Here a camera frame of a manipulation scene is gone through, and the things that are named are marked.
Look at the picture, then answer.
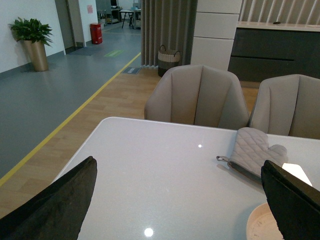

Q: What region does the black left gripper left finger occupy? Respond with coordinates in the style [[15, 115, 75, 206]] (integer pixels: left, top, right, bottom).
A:
[[0, 156, 97, 240]]

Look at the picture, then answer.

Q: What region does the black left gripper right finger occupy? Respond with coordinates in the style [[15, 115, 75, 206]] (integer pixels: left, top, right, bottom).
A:
[[261, 160, 320, 240]]

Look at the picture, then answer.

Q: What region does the cream round plate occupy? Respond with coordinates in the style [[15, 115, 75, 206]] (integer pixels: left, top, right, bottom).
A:
[[246, 203, 284, 240]]

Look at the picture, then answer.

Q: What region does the grey quilted oven mitt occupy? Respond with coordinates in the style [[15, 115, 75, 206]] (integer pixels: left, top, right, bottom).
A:
[[216, 127, 289, 183]]

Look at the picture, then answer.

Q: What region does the beige right dining chair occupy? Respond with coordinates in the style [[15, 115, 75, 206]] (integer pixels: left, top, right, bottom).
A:
[[249, 74, 320, 140]]

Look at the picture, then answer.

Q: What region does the beige dining chair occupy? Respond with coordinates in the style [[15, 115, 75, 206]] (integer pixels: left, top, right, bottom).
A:
[[249, 74, 320, 140], [144, 64, 250, 130]]

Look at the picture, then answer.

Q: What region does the beige left dining chair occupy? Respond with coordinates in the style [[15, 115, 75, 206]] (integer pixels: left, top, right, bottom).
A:
[[144, 64, 250, 130]]

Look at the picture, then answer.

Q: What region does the dark grey counter cabinet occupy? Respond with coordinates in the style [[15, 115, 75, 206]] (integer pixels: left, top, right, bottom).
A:
[[228, 22, 320, 82]]

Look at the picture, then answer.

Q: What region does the gold tall plant pot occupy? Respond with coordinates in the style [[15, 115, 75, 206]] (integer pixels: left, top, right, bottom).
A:
[[22, 40, 49, 72]]

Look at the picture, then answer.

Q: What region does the green potted plant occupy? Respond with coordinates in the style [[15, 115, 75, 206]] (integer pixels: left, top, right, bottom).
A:
[[9, 17, 52, 46]]

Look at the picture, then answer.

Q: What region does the red bin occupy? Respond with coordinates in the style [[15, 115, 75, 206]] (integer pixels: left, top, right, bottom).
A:
[[90, 23, 103, 45]]

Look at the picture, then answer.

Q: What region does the white drawer cabinet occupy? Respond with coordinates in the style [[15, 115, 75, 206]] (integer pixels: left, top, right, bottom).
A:
[[190, 0, 242, 71]]

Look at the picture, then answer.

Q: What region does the distant white table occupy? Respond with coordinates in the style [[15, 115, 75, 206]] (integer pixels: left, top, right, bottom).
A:
[[120, 8, 142, 29]]

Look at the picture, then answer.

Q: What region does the grey pleated curtain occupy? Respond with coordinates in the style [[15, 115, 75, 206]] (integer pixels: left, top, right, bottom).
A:
[[140, 0, 198, 66]]

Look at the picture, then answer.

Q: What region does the woven basket with handles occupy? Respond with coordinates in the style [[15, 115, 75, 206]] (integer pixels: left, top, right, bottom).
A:
[[158, 44, 181, 77]]

